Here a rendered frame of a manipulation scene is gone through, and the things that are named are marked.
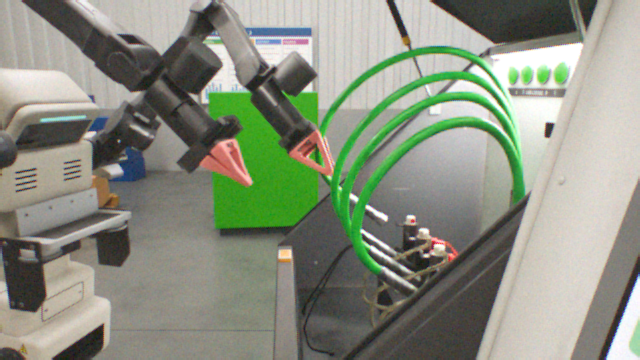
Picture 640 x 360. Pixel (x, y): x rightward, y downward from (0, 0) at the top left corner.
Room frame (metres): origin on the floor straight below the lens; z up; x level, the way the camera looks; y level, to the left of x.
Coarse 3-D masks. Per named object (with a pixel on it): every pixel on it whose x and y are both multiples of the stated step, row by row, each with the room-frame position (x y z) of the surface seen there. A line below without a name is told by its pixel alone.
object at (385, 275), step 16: (432, 128) 0.58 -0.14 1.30; (448, 128) 0.58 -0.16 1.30; (480, 128) 0.59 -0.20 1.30; (496, 128) 0.58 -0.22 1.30; (400, 144) 0.58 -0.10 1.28; (416, 144) 0.58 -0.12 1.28; (512, 144) 0.59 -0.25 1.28; (384, 160) 0.58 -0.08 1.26; (512, 160) 0.59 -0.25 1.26; (512, 176) 0.59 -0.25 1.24; (368, 192) 0.57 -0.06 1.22; (352, 224) 0.57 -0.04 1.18; (352, 240) 0.57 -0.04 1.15; (368, 256) 0.57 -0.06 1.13; (384, 272) 0.57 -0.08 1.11; (400, 288) 0.57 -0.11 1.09; (416, 288) 0.58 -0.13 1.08
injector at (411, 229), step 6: (408, 228) 0.81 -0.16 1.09; (414, 228) 0.81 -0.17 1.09; (414, 234) 0.81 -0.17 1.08; (402, 240) 0.83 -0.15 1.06; (396, 246) 0.82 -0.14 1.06; (402, 246) 0.83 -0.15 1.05; (408, 246) 0.81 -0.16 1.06; (414, 246) 0.81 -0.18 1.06; (402, 252) 0.82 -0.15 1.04; (414, 252) 0.81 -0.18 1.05; (408, 258) 0.81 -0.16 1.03
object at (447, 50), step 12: (420, 48) 0.83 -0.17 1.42; (432, 48) 0.83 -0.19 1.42; (444, 48) 0.83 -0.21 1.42; (456, 48) 0.83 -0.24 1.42; (384, 60) 0.83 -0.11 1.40; (396, 60) 0.82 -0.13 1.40; (480, 60) 0.83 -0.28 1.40; (372, 72) 0.82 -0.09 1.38; (492, 72) 0.83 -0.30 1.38; (360, 84) 0.82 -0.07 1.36; (504, 84) 0.84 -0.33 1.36; (348, 96) 0.82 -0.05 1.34; (504, 96) 0.84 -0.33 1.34; (336, 108) 0.82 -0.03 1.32; (324, 120) 0.82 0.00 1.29; (516, 120) 0.84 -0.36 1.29; (324, 132) 0.82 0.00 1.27; (324, 180) 0.82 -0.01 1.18
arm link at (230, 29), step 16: (208, 0) 1.17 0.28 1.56; (208, 16) 1.18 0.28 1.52; (224, 16) 1.14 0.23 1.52; (224, 32) 1.09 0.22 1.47; (240, 32) 1.05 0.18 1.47; (240, 48) 1.00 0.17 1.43; (256, 48) 1.02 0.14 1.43; (240, 64) 0.94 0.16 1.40; (256, 64) 0.90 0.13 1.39; (240, 80) 0.91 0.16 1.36
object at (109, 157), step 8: (96, 136) 1.21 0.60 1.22; (104, 136) 1.21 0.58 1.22; (104, 144) 1.20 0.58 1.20; (112, 144) 1.20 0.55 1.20; (120, 144) 1.21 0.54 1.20; (104, 152) 1.20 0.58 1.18; (112, 152) 1.21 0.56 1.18; (120, 152) 1.23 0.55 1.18; (104, 160) 1.21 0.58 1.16; (112, 160) 1.23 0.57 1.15; (120, 160) 1.26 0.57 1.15
